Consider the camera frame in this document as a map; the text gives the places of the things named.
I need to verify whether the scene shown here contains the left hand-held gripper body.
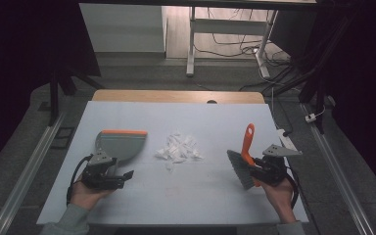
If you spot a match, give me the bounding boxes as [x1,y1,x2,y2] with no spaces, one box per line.
[81,150,125,191]

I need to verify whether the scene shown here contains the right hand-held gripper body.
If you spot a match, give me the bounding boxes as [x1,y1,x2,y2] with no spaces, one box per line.
[255,144,304,188]

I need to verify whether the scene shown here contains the grey dustpan with orange edge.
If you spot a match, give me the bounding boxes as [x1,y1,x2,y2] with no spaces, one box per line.
[94,129,149,178]

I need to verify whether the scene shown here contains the brush with orange handle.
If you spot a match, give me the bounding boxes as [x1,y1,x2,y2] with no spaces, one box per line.
[226,122,263,191]

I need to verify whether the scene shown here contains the pile of white paper scraps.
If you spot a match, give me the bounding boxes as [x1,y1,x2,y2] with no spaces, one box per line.
[154,131,205,173]

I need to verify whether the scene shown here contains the person's left hand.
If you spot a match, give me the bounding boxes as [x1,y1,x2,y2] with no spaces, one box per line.
[70,180,114,212]

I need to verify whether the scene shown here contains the person's right hand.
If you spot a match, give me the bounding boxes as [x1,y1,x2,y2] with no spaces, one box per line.
[260,177,298,215]

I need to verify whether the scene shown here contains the white power strip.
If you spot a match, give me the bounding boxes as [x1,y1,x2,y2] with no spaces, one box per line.
[276,128,300,154]

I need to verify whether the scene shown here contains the white foam board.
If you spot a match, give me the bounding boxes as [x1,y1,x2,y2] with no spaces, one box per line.
[35,100,309,226]

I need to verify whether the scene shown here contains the wooden table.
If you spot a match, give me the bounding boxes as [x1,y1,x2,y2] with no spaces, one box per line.
[91,89,266,105]

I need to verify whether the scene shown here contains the black metal stand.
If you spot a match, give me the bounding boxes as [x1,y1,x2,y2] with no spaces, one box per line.
[262,13,352,135]
[46,63,106,128]

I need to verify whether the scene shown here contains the white cabinet panel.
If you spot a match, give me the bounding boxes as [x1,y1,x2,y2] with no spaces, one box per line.
[78,3,168,54]

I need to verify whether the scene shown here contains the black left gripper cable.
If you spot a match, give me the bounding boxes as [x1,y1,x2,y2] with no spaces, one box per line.
[66,154,94,208]

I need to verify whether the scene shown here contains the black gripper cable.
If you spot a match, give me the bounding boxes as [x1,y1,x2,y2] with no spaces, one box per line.
[66,154,94,208]
[283,165,301,210]

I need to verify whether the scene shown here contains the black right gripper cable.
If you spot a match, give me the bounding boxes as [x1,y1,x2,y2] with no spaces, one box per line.
[283,165,301,210]

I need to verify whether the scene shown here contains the black floor bracket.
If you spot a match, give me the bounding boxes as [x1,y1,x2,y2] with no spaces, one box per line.
[50,125,76,151]

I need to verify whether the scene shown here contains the small white adapter with cable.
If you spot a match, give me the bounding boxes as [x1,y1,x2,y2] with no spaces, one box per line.
[305,105,327,124]

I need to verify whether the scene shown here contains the aluminium floor rail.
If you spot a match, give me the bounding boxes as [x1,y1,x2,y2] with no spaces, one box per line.
[0,112,68,235]
[299,103,376,235]

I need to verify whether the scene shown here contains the bundle of floor cables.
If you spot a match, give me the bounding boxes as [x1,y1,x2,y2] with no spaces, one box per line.
[194,7,295,93]

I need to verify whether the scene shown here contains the white desk frame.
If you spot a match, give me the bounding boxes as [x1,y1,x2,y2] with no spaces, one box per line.
[185,6,279,79]

